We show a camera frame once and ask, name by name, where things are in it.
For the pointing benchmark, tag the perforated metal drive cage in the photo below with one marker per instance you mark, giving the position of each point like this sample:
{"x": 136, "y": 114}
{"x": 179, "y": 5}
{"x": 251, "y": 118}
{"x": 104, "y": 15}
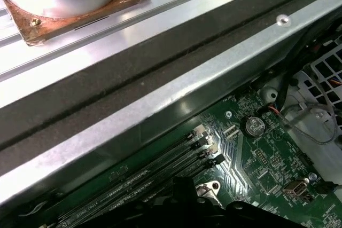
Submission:
{"x": 310, "y": 126}

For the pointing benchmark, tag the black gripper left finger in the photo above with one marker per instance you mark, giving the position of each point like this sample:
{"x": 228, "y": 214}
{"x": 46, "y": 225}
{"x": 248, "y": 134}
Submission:
{"x": 178, "y": 189}

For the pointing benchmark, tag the brown square base plate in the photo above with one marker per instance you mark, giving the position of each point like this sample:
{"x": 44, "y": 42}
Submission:
{"x": 80, "y": 22}

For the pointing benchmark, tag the silver motherboard screw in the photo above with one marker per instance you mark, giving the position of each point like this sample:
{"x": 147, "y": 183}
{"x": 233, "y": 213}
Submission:
{"x": 228, "y": 114}

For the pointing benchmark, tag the internal USB port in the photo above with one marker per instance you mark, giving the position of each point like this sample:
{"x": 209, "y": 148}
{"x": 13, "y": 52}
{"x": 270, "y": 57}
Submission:
{"x": 294, "y": 188}

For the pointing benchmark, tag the black open PC case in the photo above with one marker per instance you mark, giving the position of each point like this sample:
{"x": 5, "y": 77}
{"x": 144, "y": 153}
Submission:
{"x": 160, "y": 59}

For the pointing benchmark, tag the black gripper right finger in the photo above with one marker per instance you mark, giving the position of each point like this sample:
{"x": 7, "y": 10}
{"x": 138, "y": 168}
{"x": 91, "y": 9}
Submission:
{"x": 190, "y": 190}

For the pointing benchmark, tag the coin cell battery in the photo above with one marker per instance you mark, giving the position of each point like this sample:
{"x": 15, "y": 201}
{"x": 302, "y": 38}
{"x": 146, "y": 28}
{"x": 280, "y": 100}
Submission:
{"x": 253, "y": 126}

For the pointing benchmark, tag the green motherboard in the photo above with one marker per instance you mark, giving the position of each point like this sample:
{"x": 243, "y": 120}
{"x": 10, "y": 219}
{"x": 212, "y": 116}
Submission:
{"x": 267, "y": 164}

